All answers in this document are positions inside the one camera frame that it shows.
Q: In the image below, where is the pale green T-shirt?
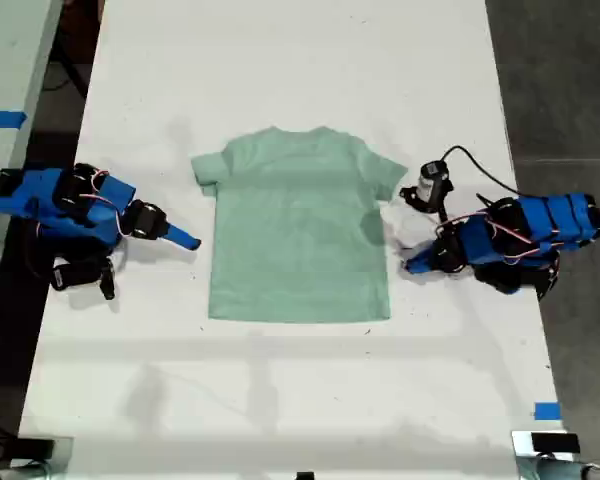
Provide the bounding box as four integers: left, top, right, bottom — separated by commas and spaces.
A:
189, 126, 409, 323

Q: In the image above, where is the black camera cable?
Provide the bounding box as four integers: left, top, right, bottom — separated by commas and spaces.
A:
441, 144, 524, 199

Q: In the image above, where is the blue tape strip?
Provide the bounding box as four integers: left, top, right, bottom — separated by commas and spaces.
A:
533, 401, 563, 422
0, 109, 29, 131

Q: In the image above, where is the pale side table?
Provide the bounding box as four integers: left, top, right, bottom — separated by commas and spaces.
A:
0, 0, 64, 314

